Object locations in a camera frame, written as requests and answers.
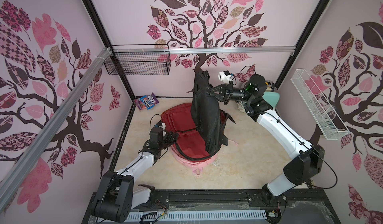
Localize red backpack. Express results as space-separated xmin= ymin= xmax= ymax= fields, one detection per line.
xmin=161 ymin=103 xmax=232 ymax=162

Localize purple candy bag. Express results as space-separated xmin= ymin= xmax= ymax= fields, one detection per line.
xmin=134 ymin=93 xmax=159 ymax=111

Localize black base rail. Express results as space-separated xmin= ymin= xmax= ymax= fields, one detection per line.
xmin=89 ymin=185 xmax=333 ymax=220

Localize white wire shelf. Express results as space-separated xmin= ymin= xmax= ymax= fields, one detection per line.
xmin=291 ymin=68 xmax=351 ymax=140

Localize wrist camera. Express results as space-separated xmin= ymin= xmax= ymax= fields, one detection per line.
xmin=218 ymin=70 xmax=233 ymax=84
xmin=155 ymin=121 xmax=166 ymax=132

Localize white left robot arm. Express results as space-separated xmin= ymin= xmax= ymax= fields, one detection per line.
xmin=90 ymin=126 xmax=179 ymax=224

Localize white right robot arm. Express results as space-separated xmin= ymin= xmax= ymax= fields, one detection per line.
xmin=207 ymin=70 xmax=326 ymax=205

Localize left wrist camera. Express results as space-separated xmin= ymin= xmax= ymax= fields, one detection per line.
xmin=155 ymin=121 xmax=166 ymax=132

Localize aluminium rail back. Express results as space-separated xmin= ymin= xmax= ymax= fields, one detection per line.
xmin=114 ymin=46 xmax=296 ymax=54

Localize black wire basket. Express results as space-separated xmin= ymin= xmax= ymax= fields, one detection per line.
xmin=104 ymin=43 xmax=171 ymax=75

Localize mint green toaster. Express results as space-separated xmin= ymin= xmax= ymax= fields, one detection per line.
xmin=263 ymin=80 xmax=280 ymax=109

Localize aluminium rail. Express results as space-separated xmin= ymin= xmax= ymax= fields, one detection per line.
xmin=1 ymin=47 xmax=112 ymax=212
xmin=114 ymin=46 xmax=296 ymax=54

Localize pink backpack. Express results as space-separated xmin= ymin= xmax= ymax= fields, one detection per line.
xmin=171 ymin=138 xmax=218 ymax=175

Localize white vented cable duct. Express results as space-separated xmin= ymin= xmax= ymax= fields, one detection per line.
xmin=125 ymin=210 xmax=267 ymax=223

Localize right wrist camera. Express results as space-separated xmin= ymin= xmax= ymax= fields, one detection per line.
xmin=218 ymin=70 xmax=233 ymax=84

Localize aluminium rail left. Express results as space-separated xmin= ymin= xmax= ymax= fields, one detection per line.
xmin=1 ymin=47 xmax=112 ymax=212

